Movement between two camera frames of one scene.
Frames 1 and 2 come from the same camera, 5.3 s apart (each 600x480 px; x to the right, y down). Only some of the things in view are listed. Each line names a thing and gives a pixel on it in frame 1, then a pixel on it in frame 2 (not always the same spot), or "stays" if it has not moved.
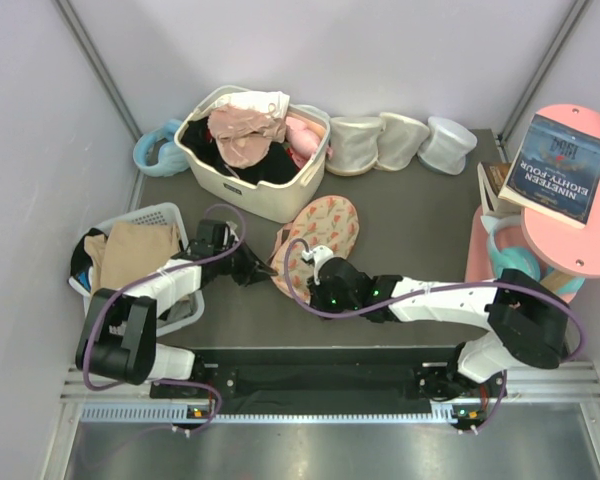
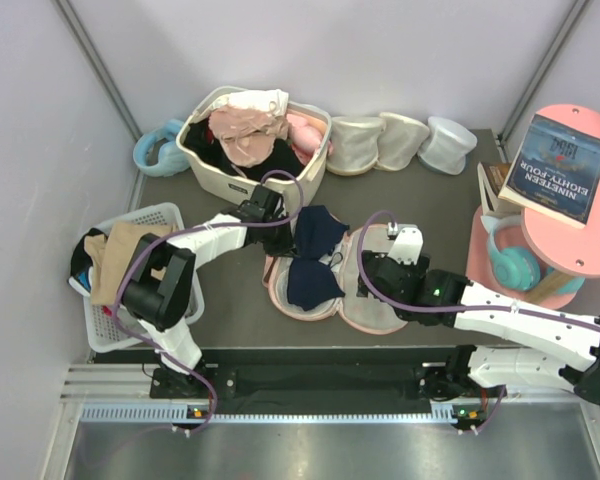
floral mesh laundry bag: [320, 221] to [347, 253]
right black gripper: [318, 304] to [420, 268]
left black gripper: [253, 269] to [284, 247]
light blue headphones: [171, 159] stays
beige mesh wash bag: [353, 144] stays
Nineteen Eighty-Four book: [557, 171] stays
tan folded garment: [129, 251] stays
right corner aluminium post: [560, 38] stays
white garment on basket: [273, 102] stays
